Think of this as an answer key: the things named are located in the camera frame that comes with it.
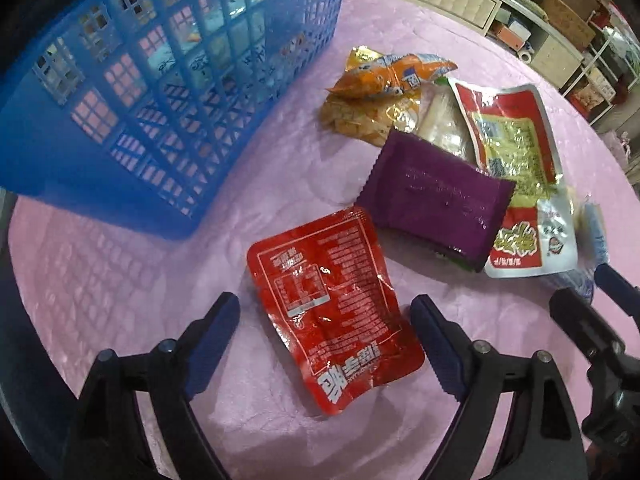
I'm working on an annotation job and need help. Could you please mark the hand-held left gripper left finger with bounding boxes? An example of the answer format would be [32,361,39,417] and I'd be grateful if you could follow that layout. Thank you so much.
[62,292,241,480]

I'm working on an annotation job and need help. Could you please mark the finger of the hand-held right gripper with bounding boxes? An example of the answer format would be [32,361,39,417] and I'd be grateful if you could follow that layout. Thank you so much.
[595,262,640,318]
[549,287,640,391]

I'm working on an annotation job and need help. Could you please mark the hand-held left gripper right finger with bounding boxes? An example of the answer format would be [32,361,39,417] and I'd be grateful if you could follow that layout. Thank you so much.
[410,295,588,480]

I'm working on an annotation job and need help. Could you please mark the round cake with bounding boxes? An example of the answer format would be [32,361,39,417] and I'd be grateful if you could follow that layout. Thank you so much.
[550,200,608,301]

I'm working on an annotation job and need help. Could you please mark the clear cracker pack green edges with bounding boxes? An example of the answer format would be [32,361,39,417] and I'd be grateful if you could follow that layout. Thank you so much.
[414,77,483,273]

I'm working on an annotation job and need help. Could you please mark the blue plastic basket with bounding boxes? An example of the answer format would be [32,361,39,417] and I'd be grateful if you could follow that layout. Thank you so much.
[0,0,353,241]

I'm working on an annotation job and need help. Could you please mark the red and white snack packet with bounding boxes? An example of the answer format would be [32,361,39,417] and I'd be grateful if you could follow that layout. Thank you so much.
[484,195,580,279]

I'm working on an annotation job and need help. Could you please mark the pink bag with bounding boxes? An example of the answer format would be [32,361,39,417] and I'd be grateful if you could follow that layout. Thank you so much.
[605,130,640,171]

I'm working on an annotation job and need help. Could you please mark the purple snack packet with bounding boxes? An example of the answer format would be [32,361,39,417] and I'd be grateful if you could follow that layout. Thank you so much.
[354,130,517,273]

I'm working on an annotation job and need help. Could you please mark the red packet with yellow window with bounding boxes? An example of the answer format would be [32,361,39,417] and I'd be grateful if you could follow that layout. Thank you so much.
[447,77,563,206]

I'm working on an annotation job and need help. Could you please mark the white metal rack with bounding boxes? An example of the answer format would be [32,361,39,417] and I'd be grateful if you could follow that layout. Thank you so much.
[565,0,640,126]

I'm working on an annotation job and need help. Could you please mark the clear packet of brown squares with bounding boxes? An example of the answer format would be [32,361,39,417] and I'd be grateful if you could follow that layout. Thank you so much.
[319,95,423,148]

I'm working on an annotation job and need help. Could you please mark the orange box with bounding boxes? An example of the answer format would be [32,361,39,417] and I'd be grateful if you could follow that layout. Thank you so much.
[495,25,531,51]

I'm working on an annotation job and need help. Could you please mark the brown cardboard box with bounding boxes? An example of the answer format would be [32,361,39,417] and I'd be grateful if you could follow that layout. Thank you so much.
[542,0,596,51]

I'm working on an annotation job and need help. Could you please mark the orange snack packet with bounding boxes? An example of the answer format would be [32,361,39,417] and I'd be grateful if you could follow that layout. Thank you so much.
[325,46,458,98]

